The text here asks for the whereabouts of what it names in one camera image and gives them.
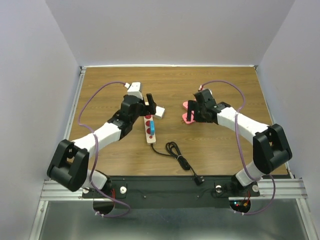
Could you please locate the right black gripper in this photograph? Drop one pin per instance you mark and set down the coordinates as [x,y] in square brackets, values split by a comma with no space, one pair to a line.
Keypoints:
[193,105]

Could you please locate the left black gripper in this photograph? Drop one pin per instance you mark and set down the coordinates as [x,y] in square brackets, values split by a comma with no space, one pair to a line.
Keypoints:
[148,109]

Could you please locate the small pink plug adapter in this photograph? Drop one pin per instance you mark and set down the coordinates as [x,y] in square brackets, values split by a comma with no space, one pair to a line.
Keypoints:
[186,120]

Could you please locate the blue plug adapter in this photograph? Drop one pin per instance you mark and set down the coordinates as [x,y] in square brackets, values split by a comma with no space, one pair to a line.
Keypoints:
[152,127]

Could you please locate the white red power strip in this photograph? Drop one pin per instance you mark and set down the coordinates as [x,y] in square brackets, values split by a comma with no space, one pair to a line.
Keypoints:
[150,139]

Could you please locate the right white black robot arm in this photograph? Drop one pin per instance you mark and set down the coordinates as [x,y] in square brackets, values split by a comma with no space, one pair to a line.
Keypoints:
[271,148]

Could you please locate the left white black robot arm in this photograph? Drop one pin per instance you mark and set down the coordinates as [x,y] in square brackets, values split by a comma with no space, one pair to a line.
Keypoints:
[73,163]

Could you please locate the pink triangular power socket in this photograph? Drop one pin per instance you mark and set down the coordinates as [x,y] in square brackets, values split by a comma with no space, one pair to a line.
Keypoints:
[185,105]

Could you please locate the white charger block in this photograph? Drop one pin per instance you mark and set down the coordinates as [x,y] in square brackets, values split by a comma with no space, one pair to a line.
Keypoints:
[159,112]

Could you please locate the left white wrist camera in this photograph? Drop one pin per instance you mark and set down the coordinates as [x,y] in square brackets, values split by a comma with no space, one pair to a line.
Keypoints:
[135,89]

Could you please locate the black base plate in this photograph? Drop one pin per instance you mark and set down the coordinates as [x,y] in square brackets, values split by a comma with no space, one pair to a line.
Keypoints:
[164,192]

